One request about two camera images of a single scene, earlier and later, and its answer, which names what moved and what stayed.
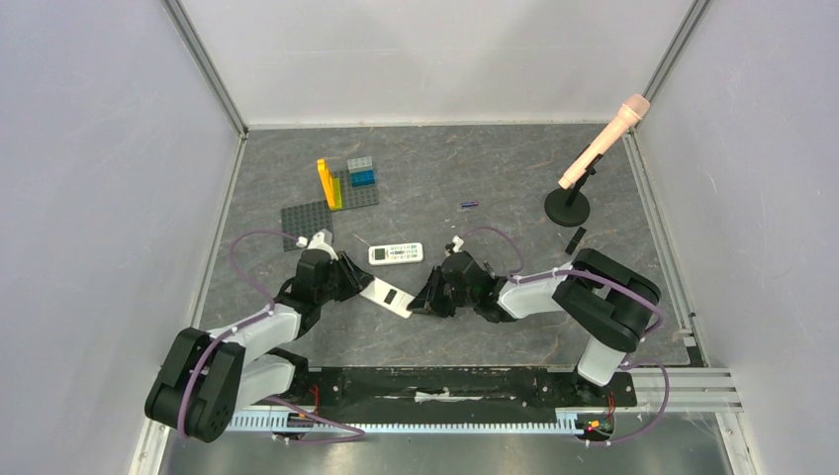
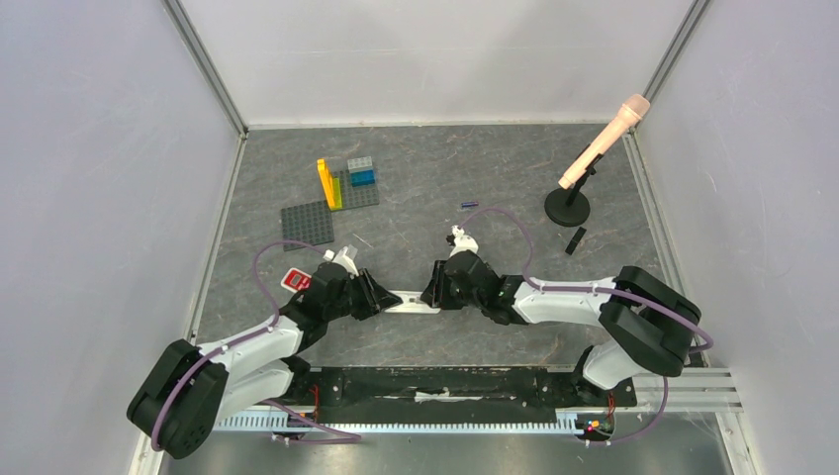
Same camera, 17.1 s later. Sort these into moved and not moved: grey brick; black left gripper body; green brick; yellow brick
Moved: black left gripper body
Not moved: green brick; yellow brick; grey brick
